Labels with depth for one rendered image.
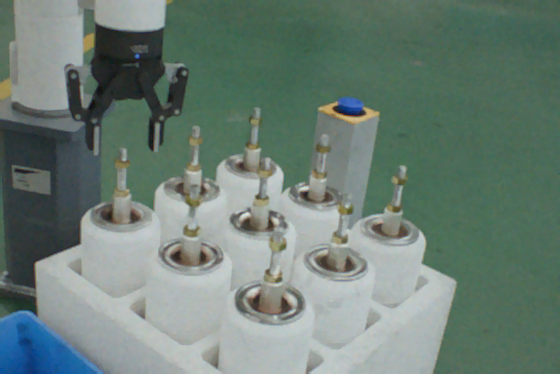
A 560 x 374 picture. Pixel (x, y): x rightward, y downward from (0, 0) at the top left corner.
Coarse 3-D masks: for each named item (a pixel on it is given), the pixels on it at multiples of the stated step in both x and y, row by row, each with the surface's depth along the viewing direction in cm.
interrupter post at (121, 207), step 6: (114, 198) 87; (120, 198) 87; (126, 198) 88; (114, 204) 88; (120, 204) 88; (126, 204) 88; (114, 210) 88; (120, 210) 88; (126, 210) 88; (114, 216) 88; (120, 216) 88; (126, 216) 89
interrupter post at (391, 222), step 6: (384, 216) 93; (390, 216) 92; (396, 216) 92; (384, 222) 93; (390, 222) 92; (396, 222) 92; (384, 228) 93; (390, 228) 92; (396, 228) 93; (390, 234) 93; (396, 234) 93
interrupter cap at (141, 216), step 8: (96, 208) 90; (104, 208) 90; (136, 208) 91; (144, 208) 91; (96, 216) 88; (104, 216) 89; (136, 216) 90; (144, 216) 90; (96, 224) 87; (104, 224) 87; (112, 224) 87; (120, 224) 87; (128, 224) 87; (136, 224) 88; (144, 224) 88; (120, 232) 86
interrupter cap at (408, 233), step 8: (368, 216) 96; (376, 216) 96; (360, 224) 94; (368, 224) 94; (376, 224) 95; (400, 224) 95; (408, 224) 95; (368, 232) 92; (376, 232) 93; (400, 232) 94; (408, 232) 93; (416, 232) 93; (376, 240) 91; (384, 240) 91; (392, 240) 91; (400, 240) 91; (408, 240) 91; (416, 240) 92
